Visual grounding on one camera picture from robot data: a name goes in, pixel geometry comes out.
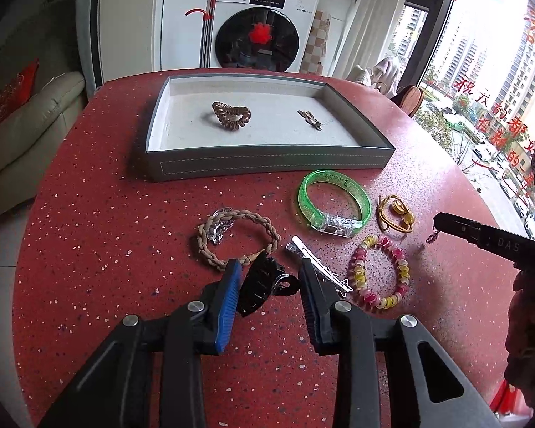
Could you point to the grey jewelry tray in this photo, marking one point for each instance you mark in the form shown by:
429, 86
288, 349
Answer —
249, 165

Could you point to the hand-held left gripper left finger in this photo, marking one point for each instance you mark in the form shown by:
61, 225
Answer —
229, 303

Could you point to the red cushion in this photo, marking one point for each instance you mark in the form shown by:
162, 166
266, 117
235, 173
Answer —
9, 93

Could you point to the small bronze hair clip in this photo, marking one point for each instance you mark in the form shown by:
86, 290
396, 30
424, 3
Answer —
309, 118

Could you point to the cream leather sofa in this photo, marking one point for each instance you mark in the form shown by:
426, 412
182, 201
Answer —
31, 142

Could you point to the person's right hand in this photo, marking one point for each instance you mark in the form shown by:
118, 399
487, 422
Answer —
533, 343

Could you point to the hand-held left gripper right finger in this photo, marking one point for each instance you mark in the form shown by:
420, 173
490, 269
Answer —
311, 307

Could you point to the green translucent bangle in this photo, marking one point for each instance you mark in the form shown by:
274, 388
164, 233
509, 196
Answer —
310, 205

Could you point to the white washing machine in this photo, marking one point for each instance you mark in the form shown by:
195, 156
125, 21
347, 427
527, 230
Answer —
267, 13

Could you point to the small dark earring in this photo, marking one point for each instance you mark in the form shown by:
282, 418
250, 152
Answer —
431, 236

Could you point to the pale fluffy garment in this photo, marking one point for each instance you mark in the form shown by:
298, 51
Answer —
383, 73

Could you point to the red window sticker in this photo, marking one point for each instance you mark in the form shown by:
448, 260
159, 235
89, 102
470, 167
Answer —
495, 116

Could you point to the black claw hair clip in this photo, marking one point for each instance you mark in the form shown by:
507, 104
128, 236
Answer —
256, 285

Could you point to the silver alligator hair clip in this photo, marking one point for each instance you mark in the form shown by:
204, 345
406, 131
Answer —
296, 247

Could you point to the white curtain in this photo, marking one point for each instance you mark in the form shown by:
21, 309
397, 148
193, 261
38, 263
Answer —
370, 18

